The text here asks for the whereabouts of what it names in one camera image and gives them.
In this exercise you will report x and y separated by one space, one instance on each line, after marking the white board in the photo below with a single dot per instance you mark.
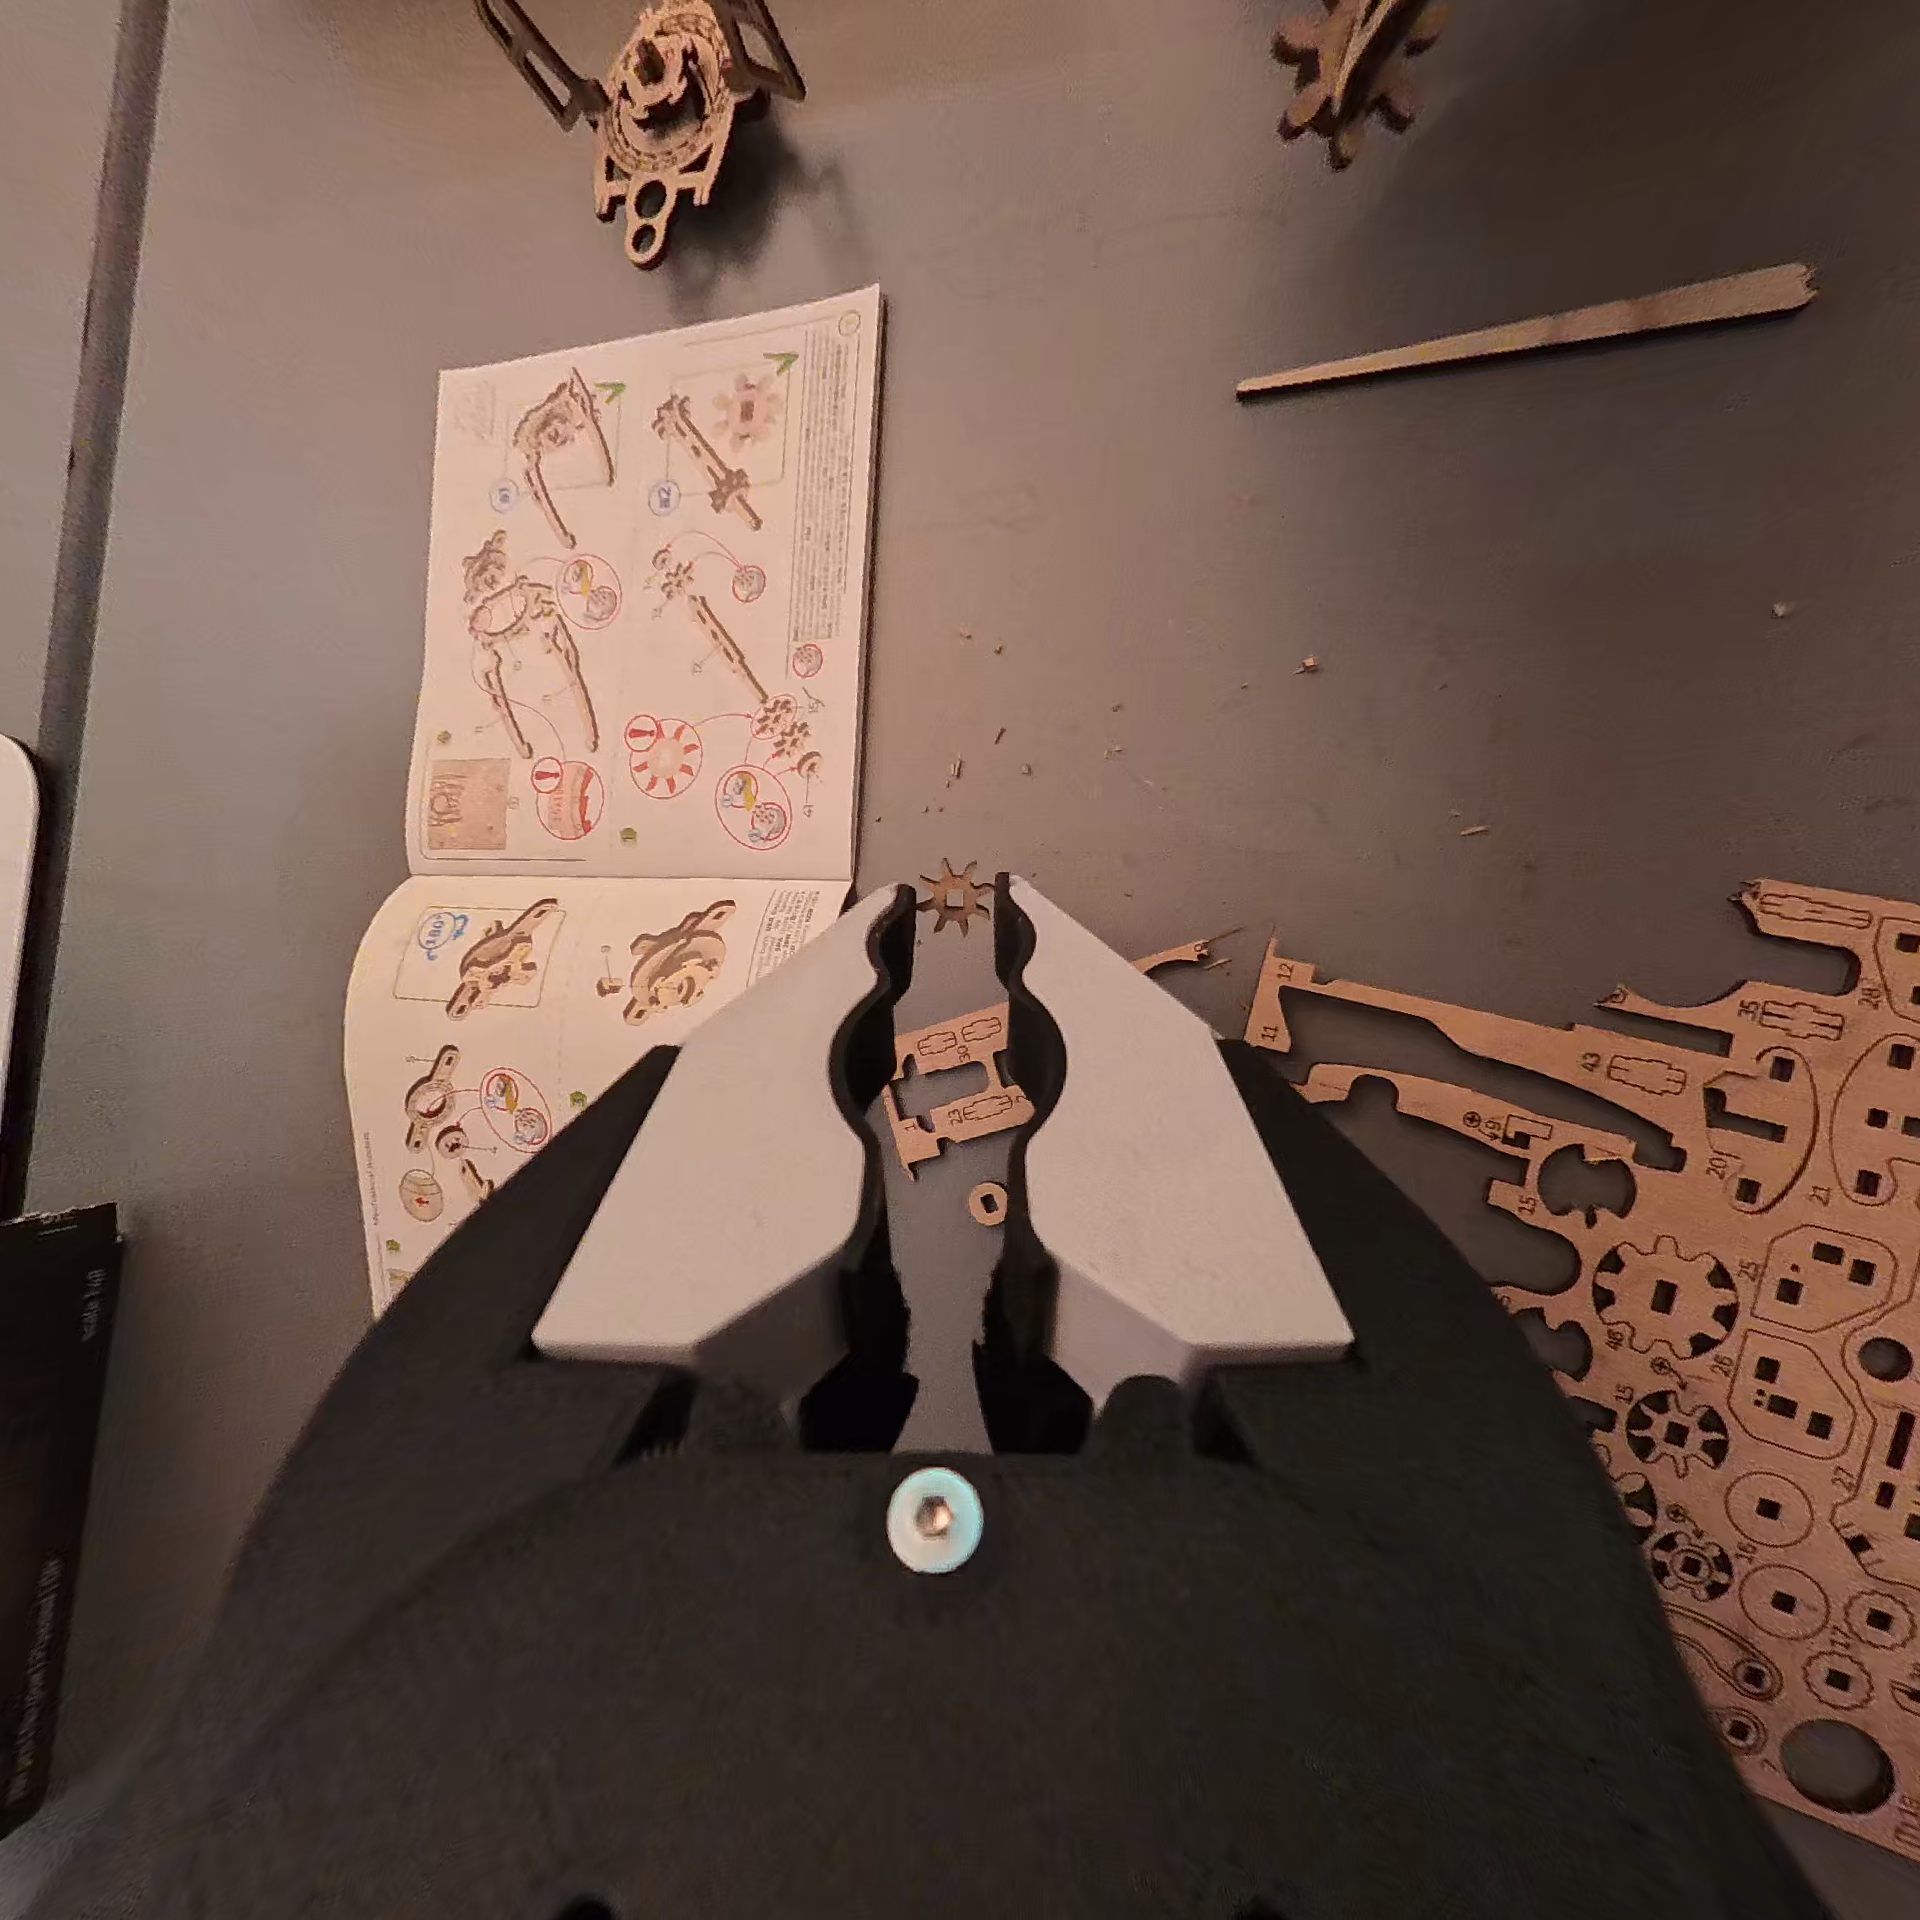
13 931

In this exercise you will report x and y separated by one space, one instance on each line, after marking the wooden gear assembly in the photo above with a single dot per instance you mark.
1350 75

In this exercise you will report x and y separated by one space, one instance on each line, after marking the instruction booklet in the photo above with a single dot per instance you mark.
646 601

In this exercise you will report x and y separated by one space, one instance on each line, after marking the wooden parts sheet fragment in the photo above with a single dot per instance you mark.
960 1114

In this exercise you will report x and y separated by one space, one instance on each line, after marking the laser-cut wooden parts sheet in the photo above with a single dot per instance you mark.
1440 1035

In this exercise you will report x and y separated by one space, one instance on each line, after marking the small wooden gear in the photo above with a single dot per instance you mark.
956 903

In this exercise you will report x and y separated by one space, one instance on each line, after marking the wooden model frame assembly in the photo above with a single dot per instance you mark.
676 131

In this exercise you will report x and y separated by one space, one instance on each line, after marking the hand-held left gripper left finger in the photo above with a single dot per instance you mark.
706 1201

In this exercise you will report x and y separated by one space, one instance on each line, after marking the black model kit box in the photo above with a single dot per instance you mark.
53 1500

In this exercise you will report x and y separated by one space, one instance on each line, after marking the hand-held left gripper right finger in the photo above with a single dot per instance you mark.
1171 1201

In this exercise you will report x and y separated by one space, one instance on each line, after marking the thin wooden stick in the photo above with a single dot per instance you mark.
1523 334

